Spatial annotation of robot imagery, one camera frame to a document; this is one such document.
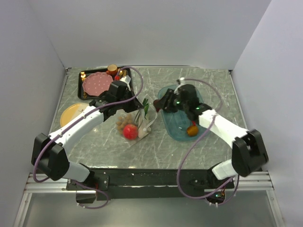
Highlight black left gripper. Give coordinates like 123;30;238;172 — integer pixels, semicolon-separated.
116;88;143;113

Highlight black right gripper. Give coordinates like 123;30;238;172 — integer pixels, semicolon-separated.
154;89;188;114

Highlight green toy long beans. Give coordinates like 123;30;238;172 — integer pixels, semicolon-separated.
134;98;149;123

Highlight dark brown toy chestnut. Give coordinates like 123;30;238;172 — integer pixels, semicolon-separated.
153;99;162;113

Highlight orange toy tangerine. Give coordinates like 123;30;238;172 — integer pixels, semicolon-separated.
187;125;199;137

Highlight clear polka dot zip bag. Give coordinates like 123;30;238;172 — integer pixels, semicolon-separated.
117;95;158;145

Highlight red toy apple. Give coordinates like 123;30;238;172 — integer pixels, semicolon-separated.
123;124;138;140

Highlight white toy daikon radish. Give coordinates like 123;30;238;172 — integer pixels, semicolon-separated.
138;121;149;139

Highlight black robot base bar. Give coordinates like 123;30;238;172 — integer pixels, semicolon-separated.
76;168;234;203

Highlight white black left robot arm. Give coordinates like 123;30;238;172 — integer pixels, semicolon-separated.
31;81;143;190

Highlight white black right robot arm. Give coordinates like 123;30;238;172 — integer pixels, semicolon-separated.
153;84;269;188

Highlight orange cup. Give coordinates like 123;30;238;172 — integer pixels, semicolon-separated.
106;64;118;76

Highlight pink polka dot plate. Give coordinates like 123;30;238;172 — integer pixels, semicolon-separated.
82;72;113;96

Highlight teal transparent plastic container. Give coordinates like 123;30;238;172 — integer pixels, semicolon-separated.
157;85;212;142

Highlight black serving tray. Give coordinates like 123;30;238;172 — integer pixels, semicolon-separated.
77;66;133;101

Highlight gold fork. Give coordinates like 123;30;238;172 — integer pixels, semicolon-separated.
80;71;87;98

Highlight cream round plate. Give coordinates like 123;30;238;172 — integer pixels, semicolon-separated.
60;103;88;127

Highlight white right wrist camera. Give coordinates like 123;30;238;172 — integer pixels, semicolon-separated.
174;77;186;95

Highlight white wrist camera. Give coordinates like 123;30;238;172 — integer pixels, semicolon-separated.
174;77;186;95
120;75;131;84

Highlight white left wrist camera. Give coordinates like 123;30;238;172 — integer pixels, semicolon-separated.
120;75;131;84

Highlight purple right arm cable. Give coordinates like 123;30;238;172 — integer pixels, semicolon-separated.
176;78;240;205

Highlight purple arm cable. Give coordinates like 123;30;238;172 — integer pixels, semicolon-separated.
176;78;240;205
31;66;144;183

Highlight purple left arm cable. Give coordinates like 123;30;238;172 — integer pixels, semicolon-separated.
31;66;144;183

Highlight aluminium frame rail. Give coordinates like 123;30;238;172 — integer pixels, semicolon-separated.
23;170;275;192

